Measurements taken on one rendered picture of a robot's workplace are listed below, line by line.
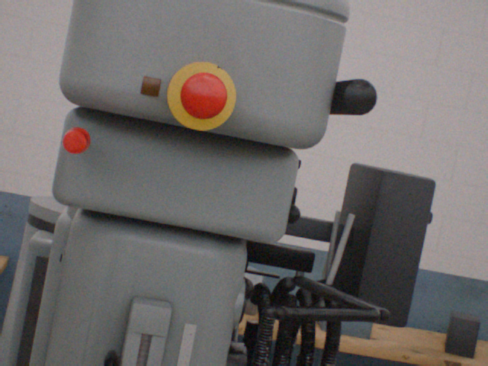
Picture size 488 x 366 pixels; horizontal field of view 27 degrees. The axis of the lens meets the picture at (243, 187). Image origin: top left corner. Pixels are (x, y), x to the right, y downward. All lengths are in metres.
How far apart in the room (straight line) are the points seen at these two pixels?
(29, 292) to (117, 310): 0.48
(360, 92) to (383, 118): 4.54
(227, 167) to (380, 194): 0.41
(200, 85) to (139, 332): 0.28
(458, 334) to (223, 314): 4.01
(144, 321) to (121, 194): 0.13
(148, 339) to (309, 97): 0.29
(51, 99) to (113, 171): 4.34
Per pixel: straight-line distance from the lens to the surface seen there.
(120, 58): 0.90
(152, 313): 1.01
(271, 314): 0.91
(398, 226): 1.38
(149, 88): 0.90
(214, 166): 1.00
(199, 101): 0.85
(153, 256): 1.04
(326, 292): 1.12
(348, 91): 0.95
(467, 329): 5.05
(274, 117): 0.91
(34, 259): 1.52
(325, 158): 5.44
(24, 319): 1.53
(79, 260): 1.06
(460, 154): 5.63
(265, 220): 1.01
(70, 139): 0.86
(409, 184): 1.38
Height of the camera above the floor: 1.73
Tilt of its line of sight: 3 degrees down
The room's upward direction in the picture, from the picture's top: 11 degrees clockwise
